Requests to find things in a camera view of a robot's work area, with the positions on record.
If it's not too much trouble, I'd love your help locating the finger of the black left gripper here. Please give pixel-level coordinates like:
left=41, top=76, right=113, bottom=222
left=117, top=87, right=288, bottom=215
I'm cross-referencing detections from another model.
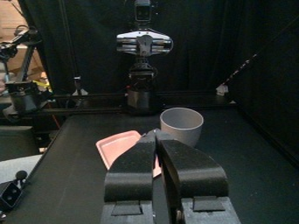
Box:
left=144, top=35, right=155, bottom=58
left=135, top=35, right=145, bottom=58

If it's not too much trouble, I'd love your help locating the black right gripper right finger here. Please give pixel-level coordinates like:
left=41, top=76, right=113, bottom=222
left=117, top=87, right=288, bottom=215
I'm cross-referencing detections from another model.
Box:
left=153, top=129, right=229, bottom=213

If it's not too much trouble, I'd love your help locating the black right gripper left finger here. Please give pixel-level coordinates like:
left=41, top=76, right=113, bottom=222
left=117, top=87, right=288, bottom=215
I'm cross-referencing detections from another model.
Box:
left=103, top=129, right=157, bottom=217

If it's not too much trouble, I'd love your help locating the grey bowl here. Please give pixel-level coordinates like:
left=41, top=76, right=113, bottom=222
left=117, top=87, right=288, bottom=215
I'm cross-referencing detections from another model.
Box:
left=159, top=107, right=205, bottom=149

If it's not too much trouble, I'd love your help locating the pink plastic tray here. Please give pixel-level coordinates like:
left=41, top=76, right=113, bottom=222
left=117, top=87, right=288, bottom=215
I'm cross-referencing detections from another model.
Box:
left=95, top=129, right=164, bottom=179

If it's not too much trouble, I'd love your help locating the black cloth curtain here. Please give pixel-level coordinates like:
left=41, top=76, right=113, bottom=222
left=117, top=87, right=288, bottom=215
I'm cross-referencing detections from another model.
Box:
left=17, top=0, right=299, bottom=165

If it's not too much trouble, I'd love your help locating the white clip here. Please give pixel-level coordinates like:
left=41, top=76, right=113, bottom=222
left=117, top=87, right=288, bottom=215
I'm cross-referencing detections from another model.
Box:
left=215, top=83, right=229, bottom=97

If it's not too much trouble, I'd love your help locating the yellow object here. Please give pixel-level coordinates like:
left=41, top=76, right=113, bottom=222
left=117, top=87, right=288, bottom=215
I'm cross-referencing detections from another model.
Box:
left=32, top=80, right=52, bottom=92

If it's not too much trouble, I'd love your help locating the dark grey chair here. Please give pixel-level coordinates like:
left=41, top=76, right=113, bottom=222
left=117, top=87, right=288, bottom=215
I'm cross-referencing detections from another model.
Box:
left=0, top=125, right=42, bottom=162

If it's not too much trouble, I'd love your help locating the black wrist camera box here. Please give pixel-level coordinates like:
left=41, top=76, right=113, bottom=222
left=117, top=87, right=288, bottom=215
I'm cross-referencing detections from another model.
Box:
left=133, top=0, right=153, bottom=24

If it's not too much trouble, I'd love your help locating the black frame clamp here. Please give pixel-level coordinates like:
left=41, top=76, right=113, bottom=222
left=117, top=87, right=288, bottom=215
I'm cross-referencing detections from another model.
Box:
left=71, top=75, right=89, bottom=98

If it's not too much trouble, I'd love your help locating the red and white cable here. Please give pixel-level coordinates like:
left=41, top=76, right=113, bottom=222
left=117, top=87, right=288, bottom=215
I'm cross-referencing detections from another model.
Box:
left=221, top=17, right=299, bottom=86

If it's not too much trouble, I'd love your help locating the black frame rail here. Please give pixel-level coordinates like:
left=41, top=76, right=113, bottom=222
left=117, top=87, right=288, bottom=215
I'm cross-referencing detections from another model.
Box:
left=22, top=106, right=129, bottom=116

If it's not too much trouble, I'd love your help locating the black camera with knob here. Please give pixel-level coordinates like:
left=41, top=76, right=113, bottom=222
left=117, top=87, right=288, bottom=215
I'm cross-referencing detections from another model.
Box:
left=0, top=170, right=29, bottom=213

